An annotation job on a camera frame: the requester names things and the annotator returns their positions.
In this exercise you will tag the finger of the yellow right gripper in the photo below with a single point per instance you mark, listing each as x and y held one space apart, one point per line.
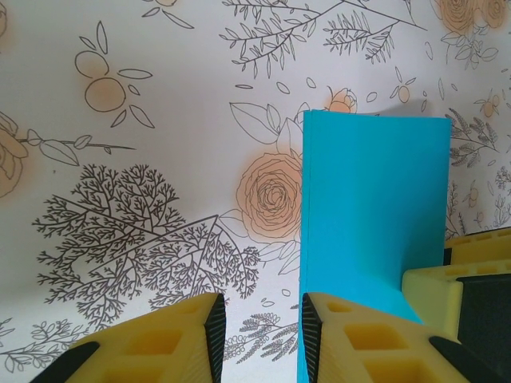
479 249
429 303

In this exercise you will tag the floral patterned table mat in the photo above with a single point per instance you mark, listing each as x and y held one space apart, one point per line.
159 119

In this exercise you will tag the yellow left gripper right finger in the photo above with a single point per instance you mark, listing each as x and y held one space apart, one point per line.
371 351

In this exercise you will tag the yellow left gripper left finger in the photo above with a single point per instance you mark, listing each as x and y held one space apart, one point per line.
159 351

